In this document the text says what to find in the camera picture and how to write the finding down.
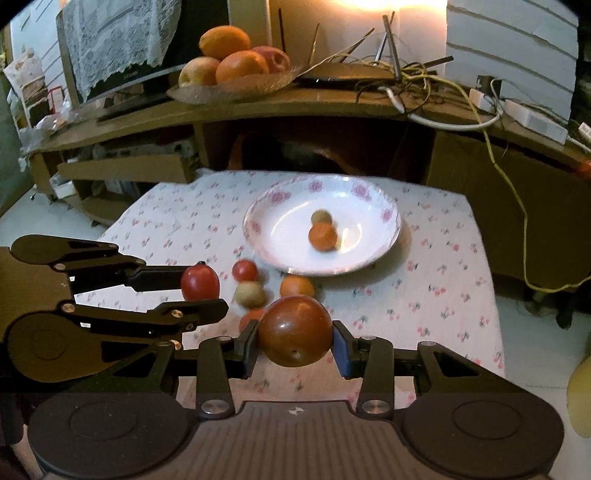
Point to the black television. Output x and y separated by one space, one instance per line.
203 32

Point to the small round red fruit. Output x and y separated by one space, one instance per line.
244 270

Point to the white floral plate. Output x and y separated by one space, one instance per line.
286 217

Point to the white power adapter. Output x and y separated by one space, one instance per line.
480 99

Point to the white corrugated board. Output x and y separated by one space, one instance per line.
508 41

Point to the printed carton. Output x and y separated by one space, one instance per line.
25 78

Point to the large orange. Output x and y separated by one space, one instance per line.
241 66
225 40

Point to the small red tomato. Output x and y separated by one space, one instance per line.
199 282

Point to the wooden television stand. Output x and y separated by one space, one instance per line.
323 104

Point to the black router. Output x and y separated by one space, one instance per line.
351 74

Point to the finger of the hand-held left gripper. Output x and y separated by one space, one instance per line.
152 277
198 311

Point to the white lace cloth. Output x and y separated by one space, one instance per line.
115 41

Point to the tan kiwi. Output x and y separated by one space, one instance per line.
250 294

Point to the cardboard box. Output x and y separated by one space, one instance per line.
124 168

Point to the yellow round object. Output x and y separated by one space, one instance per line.
581 397

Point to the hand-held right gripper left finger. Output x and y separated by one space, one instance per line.
249 356

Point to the small orange tangerine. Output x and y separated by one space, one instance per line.
322 237
251 318
297 286

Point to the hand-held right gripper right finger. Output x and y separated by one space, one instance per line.
340 353

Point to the yellow apple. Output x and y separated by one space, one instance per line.
197 72

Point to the small green-tan fruit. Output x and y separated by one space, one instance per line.
321 216

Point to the large dark red tomato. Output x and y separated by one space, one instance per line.
295 330

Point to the white power strip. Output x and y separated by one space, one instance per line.
535 117

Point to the floral tablecloth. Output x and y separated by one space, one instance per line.
438 286

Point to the glass fruit dish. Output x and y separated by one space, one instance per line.
231 90

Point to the red apple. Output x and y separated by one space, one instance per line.
278 57

